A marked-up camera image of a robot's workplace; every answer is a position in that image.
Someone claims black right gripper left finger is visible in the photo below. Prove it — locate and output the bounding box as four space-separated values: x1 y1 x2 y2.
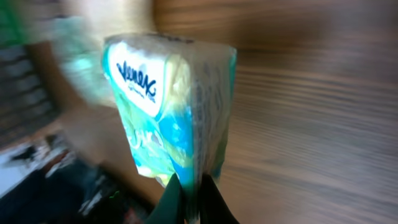
145 174 183 224

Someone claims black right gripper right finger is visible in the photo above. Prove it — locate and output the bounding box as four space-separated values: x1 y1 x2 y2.
198 174 239 224

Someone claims teal Kleenex tissue pack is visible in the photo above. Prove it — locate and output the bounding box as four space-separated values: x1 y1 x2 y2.
102 34 237 223

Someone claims teal snack packet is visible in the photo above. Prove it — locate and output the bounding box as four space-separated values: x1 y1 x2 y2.
52 16 116 108

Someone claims green capped bottle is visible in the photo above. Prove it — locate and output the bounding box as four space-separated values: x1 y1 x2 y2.
1 0 27 49

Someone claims grey plastic mesh basket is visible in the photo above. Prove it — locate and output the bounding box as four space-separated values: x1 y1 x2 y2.
1 45 60 147

